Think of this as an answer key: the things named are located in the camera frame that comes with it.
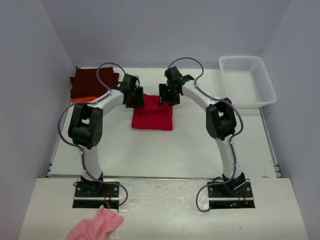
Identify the white plastic basket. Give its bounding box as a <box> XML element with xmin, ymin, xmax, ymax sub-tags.
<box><xmin>219</xmin><ymin>55</ymin><xmax>277</xmax><ymax>109</ymax></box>

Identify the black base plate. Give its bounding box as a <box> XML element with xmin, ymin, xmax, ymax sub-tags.
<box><xmin>207</xmin><ymin>173</ymin><xmax>256</xmax><ymax>210</ymax></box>
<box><xmin>72</xmin><ymin>179</ymin><xmax>120</xmax><ymax>210</ymax></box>

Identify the orange folded t-shirt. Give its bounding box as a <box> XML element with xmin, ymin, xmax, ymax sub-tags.
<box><xmin>70</xmin><ymin>96</ymin><xmax>98</xmax><ymax>103</ymax></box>

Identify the pink cloth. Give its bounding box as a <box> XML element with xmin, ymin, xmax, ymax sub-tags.
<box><xmin>66</xmin><ymin>205</ymin><xmax>124</xmax><ymax>240</ymax></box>

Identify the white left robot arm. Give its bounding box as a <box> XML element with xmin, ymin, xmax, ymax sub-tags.
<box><xmin>68</xmin><ymin>73</ymin><xmax>145</xmax><ymax>197</ymax></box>

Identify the dark maroon folded t-shirt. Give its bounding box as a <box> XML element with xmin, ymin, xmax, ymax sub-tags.
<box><xmin>69</xmin><ymin>67</ymin><xmax>120</xmax><ymax>98</ymax></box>

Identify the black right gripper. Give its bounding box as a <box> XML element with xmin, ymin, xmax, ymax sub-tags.
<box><xmin>159</xmin><ymin>83</ymin><xmax>181</xmax><ymax>107</ymax></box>

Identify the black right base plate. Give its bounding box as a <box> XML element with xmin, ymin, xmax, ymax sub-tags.
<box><xmin>207</xmin><ymin>173</ymin><xmax>256</xmax><ymax>210</ymax></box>

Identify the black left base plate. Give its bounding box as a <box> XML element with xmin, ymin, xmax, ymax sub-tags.
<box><xmin>72</xmin><ymin>179</ymin><xmax>120</xmax><ymax>210</ymax></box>

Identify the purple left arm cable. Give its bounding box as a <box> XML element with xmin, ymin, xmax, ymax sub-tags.
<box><xmin>57</xmin><ymin>61</ymin><xmax>129</xmax><ymax>207</ymax></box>

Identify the red t-shirt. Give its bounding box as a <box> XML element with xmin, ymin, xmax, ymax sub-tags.
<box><xmin>131</xmin><ymin>94</ymin><xmax>173</xmax><ymax>131</ymax></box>

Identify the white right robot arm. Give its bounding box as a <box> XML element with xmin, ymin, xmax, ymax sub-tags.
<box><xmin>159</xmin><ymin>66</ymin><xmax>244</xmax><ymax>197</ymax></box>

